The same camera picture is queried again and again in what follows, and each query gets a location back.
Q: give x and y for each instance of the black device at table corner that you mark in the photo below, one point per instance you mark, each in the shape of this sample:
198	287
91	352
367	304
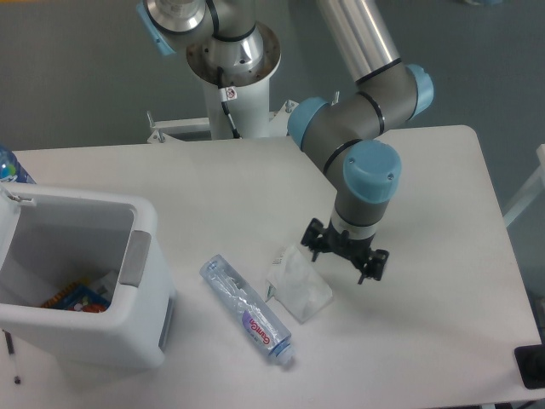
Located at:
530	361

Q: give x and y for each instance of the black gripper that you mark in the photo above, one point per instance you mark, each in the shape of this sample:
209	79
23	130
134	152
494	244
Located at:
319	239

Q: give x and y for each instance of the white levelling foot bracket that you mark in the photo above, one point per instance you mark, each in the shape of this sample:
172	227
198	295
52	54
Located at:
336	98

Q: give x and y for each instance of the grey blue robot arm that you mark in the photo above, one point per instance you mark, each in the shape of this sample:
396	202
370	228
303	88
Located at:
341	140

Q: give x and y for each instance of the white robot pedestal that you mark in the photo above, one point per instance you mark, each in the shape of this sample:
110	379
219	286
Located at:
235	77

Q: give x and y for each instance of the white trash can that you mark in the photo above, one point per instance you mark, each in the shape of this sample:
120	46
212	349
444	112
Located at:
52	236

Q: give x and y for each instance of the white frame at right edge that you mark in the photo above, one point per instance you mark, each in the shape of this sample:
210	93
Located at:
528	192

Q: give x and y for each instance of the colourful trash in bin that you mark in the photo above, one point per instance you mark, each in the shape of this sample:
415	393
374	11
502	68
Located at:
79	296

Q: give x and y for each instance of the white tissue pack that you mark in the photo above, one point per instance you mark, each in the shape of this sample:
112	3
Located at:
292	281

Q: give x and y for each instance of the clear plastic water bottle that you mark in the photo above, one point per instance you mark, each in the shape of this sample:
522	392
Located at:
263	326

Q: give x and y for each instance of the blue bottle at edge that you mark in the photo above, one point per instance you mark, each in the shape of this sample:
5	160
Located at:
11	169

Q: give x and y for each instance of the black pen on table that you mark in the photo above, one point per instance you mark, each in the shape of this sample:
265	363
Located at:
12	357

